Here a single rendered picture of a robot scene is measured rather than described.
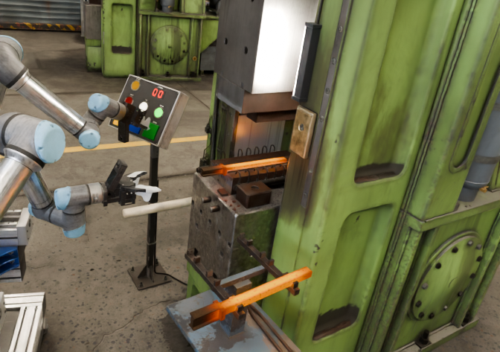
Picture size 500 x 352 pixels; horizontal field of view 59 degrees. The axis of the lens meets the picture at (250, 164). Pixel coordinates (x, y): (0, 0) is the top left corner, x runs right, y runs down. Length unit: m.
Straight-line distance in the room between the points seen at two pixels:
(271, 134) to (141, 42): 4.54
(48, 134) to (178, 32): 5.27
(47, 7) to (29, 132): 8.13
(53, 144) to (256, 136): 1.02
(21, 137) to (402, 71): 1.24
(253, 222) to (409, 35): 0.89
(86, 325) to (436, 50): 2.06
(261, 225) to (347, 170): 0.46
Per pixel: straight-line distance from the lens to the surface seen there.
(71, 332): 2.54
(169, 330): 2.50
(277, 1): 1.59
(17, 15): 9.49
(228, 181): 1.84
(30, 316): 2.33
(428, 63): 1.72
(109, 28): 6.48
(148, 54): 6.52
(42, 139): 1.38
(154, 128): 2.13
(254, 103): 1.71
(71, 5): 9.56
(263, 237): 1.86
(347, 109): 1.45
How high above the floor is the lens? 1.82
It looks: 25 degrees down
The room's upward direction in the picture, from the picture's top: 8 degrees clockwise
